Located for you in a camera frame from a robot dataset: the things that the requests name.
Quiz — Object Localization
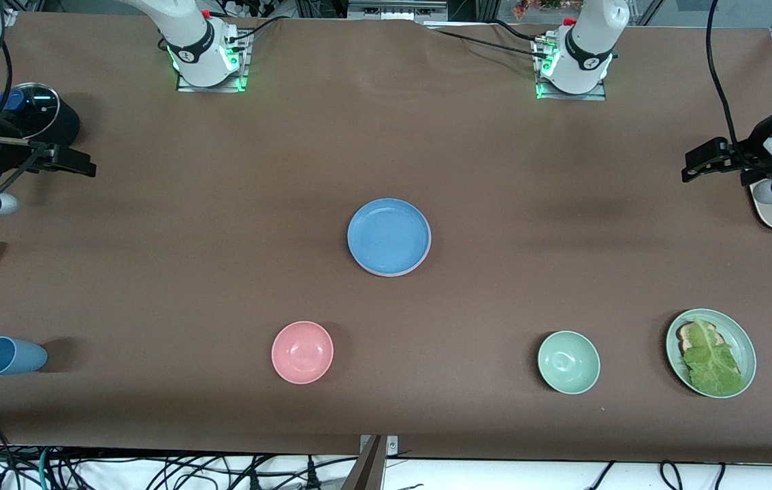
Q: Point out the small deep green bowl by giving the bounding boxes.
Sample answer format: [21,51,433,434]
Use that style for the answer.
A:
[537,330,601,395]

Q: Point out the blue shallow bowl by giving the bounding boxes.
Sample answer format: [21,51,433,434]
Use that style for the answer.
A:
[347,198,432,276]

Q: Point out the toasted bread slice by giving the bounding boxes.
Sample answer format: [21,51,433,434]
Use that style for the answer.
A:
[675,322,720,355]

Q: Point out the orange red background item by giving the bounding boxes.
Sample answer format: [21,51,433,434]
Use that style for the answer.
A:
[514,0,584,18]

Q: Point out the black pot blue handle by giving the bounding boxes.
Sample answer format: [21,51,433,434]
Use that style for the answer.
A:
[0,82,82,198]

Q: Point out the green plate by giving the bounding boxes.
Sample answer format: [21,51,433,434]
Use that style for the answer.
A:
[665,308,758,399]

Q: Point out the small deep pink bowl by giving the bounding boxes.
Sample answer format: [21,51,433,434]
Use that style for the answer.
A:
[271,321,334,385]

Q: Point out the short black table cable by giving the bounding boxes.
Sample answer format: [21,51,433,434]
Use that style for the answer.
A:
[225,15,293,43]

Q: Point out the glass lid blue knob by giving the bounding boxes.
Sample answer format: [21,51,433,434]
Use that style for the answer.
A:
[0,83,61,144]

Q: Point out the blue plastic cup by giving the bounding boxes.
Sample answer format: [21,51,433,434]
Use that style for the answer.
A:
[0,336,48,376]

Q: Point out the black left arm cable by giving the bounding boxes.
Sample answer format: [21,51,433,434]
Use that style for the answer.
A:
[705,0,742,144]

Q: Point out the grey metal bracket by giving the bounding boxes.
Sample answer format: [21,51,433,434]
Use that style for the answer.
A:
[359,434,399,457]

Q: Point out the brown table cover sheet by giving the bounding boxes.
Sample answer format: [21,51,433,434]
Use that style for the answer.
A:
[0,10,772,465]

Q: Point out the grey metal box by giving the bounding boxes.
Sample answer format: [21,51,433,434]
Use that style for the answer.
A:
[347,0,449,21]

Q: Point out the long black table cable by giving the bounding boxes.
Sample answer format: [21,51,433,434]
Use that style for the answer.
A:
[425,24,543,56]

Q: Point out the dark angled bar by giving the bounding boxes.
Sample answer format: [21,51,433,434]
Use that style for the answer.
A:
[338,436,388,490]

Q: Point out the green lettuce leaf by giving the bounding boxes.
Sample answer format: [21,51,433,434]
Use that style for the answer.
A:
[682,318,746,397]

